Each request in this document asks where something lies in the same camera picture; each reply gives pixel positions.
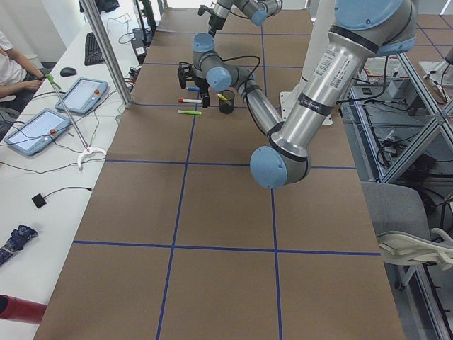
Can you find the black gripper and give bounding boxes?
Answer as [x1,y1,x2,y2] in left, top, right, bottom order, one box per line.
[192,73,210,108]
[208,14,225,37]

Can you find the red fire extinguisher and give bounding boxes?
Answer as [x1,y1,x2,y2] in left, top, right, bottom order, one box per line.
[1,295,47,324]

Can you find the metal reacher grabber tool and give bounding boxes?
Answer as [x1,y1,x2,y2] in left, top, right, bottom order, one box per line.
[45,74,107,171]

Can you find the teach pendant upper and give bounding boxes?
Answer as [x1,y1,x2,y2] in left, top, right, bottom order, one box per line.
[62,77,108,115]

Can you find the teach pendant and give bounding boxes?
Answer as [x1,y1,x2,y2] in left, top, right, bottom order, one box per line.
[4,108,71,156]
[62,77,108,115]

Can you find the yellow marker pen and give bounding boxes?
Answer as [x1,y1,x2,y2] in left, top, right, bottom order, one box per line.
[217,93,233,106]

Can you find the small black box device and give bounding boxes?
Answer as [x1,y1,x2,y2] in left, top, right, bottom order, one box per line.
[31,193,47,209]

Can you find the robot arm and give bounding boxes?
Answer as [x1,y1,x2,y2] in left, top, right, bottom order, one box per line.
[190,1,418,188]
[198,0,283,37]

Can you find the black keyboard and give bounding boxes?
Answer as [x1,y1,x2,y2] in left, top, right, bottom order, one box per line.
[84,32,104,66]

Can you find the aluminium frame post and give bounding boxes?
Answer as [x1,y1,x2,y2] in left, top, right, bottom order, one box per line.
[80,0,132,108]

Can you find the seated person white shirt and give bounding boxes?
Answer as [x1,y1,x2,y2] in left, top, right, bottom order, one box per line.
[1,32,45,112]

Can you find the grey chair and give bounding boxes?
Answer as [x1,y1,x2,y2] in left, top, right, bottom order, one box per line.
[359,180,453,273]

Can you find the green marker pen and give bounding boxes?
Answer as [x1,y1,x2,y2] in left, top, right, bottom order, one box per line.
[177,110,202,116]

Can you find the black mesh pen cup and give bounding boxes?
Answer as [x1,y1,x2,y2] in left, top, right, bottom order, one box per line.
[217,90,234,114]

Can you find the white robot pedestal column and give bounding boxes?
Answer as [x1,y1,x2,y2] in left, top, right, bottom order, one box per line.
[301,0,335,86]

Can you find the red marker pen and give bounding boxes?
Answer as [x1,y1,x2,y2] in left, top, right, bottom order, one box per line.
[178,98,202,103]

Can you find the teach pendant lower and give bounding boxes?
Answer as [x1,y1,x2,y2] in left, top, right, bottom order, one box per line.
[4,108,71,156]

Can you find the black computer mouse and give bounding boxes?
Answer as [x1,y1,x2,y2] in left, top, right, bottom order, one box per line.
[59,67,77,77]

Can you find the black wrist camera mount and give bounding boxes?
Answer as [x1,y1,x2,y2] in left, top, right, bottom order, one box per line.
[197,5,214,16]

